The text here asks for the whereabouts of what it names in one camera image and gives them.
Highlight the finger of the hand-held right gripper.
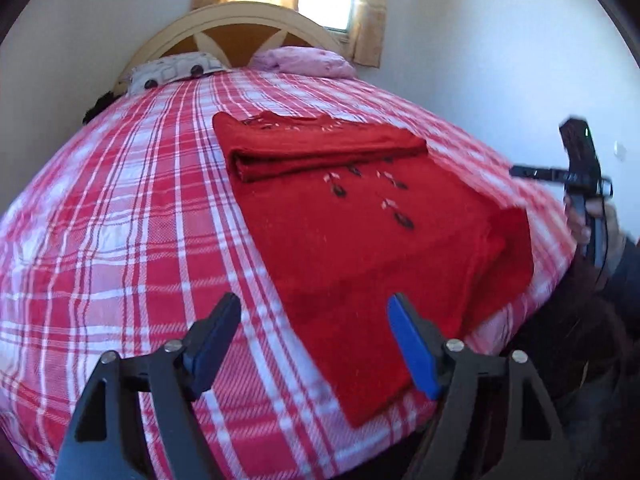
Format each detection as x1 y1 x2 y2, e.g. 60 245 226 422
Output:
509 164 565 182

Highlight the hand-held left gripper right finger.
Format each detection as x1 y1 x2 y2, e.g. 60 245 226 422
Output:
387 292 576 480

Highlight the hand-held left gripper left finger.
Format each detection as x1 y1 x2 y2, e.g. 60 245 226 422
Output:
54 291 243 480

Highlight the red embroidered sweater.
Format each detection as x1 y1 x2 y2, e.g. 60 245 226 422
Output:
212 111 536 429

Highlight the person's right hand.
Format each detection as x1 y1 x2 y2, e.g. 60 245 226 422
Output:
564 196 607 247

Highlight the red plaid bed blanket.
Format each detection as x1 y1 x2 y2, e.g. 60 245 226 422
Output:
0 67 577 480

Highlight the person's dark clothing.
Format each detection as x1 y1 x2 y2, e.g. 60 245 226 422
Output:
480 252 640 480

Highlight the narrow beige floral curtain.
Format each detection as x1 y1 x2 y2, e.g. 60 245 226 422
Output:
349 0 394 69

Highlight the pink floral pillow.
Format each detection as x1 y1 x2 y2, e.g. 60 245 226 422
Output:
250 46 357 79

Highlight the dark cloth beside bed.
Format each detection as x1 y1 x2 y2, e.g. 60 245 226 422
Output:
82 91 117 125

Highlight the white patterned pillow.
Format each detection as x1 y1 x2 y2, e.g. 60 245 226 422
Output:
127 52 227 97

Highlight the cream wooden headboard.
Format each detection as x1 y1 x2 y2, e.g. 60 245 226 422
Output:
114 1 346 96

